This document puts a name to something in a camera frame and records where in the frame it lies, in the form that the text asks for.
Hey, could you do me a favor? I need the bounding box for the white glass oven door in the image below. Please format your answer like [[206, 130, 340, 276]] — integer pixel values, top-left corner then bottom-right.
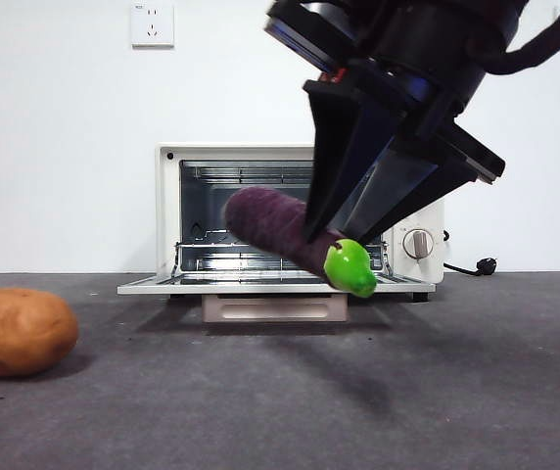
[[117, 272, 437, 324]]

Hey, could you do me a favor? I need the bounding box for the beige oven knob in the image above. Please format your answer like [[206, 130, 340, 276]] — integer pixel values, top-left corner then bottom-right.
[[401, 228, 436, 259]]

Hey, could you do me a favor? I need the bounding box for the white Toshiba toaster oven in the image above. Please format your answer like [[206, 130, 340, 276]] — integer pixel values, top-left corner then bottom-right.
[[117, 142, 446, 324]]

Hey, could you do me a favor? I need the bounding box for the brown potato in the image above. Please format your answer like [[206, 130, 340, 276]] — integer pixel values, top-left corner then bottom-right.
[[0, 287, 79, 377]]

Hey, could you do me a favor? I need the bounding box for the black oven power cable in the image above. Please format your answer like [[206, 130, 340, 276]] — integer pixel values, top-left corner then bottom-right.
[[440, 229, 499, 278]]

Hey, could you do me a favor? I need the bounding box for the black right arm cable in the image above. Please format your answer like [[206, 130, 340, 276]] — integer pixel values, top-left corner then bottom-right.
[[488, 0, 560, 75]]

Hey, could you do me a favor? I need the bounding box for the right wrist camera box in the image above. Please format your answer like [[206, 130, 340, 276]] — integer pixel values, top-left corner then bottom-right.
[[263, 0, 359, 74]]

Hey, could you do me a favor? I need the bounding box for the metal wire oven rack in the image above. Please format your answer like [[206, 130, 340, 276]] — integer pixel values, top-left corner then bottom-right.
[[174, 242, 390, 286]]

